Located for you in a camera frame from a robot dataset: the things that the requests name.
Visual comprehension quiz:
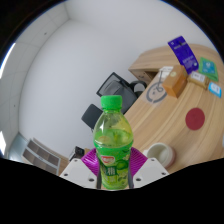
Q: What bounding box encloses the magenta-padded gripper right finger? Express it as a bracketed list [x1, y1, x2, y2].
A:
[126, 147, 170, 190]

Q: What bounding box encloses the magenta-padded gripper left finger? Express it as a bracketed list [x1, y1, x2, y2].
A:
[59, 148, 101, 191]

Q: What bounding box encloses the green drink bottle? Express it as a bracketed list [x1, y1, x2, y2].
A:
[92, 95, 134, 191]

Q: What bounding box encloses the dark brown printed carton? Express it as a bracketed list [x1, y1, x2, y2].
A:
[68, 145, 86, 163]

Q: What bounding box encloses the wooden shelf cabinet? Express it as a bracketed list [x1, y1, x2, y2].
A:
[21, 137, 71, 177]

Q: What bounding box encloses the black padded office chair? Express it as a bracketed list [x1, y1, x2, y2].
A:
[81, 103, 104, 133]

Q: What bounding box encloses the flat round red coaster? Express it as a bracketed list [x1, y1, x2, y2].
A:
[185, 107, 206, 131]

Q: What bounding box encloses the black mesh office chair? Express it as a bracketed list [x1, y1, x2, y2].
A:
[96, 71, 148, 114]

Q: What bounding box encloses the small orange cardboard box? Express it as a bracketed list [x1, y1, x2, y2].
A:
[162, 64, 189, 99]

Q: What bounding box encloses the white paper card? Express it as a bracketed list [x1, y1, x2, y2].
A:
[159, 65, 175, 81]

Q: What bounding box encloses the tan flat packet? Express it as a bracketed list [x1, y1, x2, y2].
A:
[186, 70, 211, 90]

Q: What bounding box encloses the small blue packet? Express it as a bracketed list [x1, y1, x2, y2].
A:
[207, 81, 223, 99]

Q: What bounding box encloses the wooden side desk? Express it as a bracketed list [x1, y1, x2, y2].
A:
[128, 44, 214, 83]

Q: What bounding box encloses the green flat packet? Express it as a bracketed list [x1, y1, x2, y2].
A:
[198, 56, 220, 83]

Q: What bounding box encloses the purple standing pouch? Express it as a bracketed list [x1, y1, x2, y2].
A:
[167, 35, 200, 75]

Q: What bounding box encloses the long ceiling light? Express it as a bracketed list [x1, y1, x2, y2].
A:
[0, 42, 17, 80]

